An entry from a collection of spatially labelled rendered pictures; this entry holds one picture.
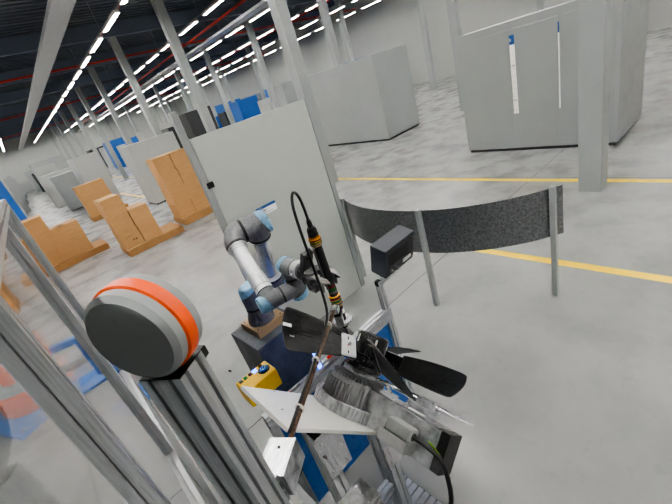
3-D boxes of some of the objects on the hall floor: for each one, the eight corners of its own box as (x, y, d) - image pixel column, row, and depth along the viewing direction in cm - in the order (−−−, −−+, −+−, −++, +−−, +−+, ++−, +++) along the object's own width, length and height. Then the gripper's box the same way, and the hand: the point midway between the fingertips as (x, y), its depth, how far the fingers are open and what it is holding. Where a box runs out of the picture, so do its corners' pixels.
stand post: (423, 559, 176) (379, 435, 137) (408, 545, 182) (362, 423, 144) (428, 551, 178) (386, 427, 139) (413, 537, 185) (369, 415, 146)
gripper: (317, 274, 151) (351, 286, 134) (295, 289, 145) (328, 303, 129) (310, 256, 147) (345, 266, 131) (288, 271, 141) (321, 283, 125)
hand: (332, 277), depth 130 cm, fingers closed on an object, 4 cm apart
